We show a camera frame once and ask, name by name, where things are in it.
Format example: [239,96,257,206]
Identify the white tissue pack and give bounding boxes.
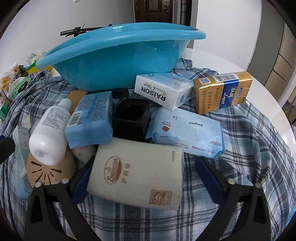
[87,138,183,210]

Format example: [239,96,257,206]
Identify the tall pale green box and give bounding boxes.
[13,126,30,178]

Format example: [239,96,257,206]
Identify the white plastic bottle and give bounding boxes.
[29,98,72,166]

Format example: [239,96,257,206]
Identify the tan round slotted disc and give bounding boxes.
[27,148,76,187]

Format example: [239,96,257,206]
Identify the green tea box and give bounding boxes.
[11,76,30,99]

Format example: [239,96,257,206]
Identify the snack bags pile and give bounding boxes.
[1,62,27,97]

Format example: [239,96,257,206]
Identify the blue plaid cloth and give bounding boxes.
[1,70,295,240]

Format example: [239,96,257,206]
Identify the blue tissue pack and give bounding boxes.
[65,91,113,149]

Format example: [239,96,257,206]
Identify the light blue wipes pack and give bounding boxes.
[145,107,225,159]

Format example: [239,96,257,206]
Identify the black square case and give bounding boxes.
[112,97,151,142]

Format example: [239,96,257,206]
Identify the blue plastic basin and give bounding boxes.
[36,23,206,91]

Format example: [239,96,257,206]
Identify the black bicycle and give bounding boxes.
[60,26,103,37]

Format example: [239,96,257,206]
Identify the white Raison box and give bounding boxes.
[134,73,194,110]

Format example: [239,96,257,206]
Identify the gold grey refrigerator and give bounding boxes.
[247,1,295,100]

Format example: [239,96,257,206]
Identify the dark brown entry door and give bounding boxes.
[133,0,173,23]

